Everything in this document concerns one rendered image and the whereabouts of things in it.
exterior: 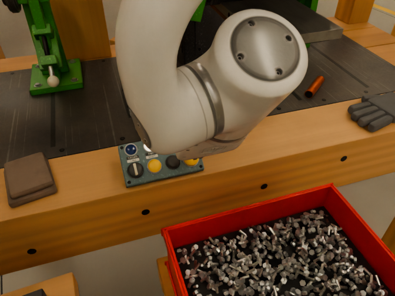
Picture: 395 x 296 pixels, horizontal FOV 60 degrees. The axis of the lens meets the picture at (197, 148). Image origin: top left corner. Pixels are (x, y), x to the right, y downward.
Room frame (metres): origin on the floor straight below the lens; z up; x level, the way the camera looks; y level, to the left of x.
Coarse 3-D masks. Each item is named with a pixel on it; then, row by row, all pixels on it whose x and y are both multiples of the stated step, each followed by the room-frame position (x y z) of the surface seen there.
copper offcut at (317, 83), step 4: (320, 76) 0.80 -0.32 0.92; (316, 80) 0.78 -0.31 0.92; (320, 80) 0.79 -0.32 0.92; (312, 84) 0.77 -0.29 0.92; (316, 84) 0.77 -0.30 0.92; (320, 84) 0.78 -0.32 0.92; (308, 88) 0.75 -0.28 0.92; (312, 88) 0.75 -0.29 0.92; (316, 88) 0.75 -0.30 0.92; (304, 92) 0.74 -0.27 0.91; (308, 92) 0.74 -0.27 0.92; (312, 92) 0.73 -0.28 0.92; (308, 96) 0.73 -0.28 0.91; (312, 96) 0.73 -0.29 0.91
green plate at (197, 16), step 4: (204, 0) 0.72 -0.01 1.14; (200, 4) 0.72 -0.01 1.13; (204, 4) 0.72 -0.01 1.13; (200, 8) 0.72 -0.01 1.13; (196, 12) 0.71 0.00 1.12; (200, 12) 0.72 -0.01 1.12; (192, 16) 0.71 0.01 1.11; (196, 16) 0.71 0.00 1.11; (200, 16) 0.72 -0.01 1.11; (192, 20) 0.71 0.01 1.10; (196, 20) 0.71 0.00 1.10; (200, 20) 0.72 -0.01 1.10
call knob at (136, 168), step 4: (132, 164) 0.45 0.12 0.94; (136, 164) 0.45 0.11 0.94; (128, 168) 0.44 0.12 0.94; (132, 168) 0.44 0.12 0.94; (136, 168) 0.44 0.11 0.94; (140, 168) 0.44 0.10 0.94; (132, 172) 0.44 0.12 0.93; (136, 172) 0.44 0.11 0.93; (140, 172) 0.44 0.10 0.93; (132, 176) 0.43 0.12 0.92; (136, 176) 0.43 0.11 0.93
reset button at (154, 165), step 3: (153, 159) 0.46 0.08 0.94; (150, 162) 0.46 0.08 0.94; (153, 162) 0.46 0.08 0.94; (156, 162) 0.46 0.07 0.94; (159, 162) 0.46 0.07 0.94; (150, 165) 0.45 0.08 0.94; (153, 165) 0.45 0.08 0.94; (156, 165) 0.45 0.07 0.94; (159, 165) 0.45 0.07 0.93; (150, 168) 0.45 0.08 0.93; (153, 168) 0.45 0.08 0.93; (156, 168) 0.45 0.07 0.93; (159, 168) 0.45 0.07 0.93; (153, 171) 0.44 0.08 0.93; (156, 171) 0.45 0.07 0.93
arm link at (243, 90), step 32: (224, 32) 0.28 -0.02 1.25; (256, 32) 0.28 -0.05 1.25; (288, 32) 0.29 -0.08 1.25; (192, 64) 0.29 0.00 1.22; (224, 64) 0.25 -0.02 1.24; (256, 64) 0.25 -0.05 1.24; (288, 64) 0.26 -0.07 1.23; (224, 96) 0.26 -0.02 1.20; (256, 96) 0.24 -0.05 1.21; (224, 128) 0.26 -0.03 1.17
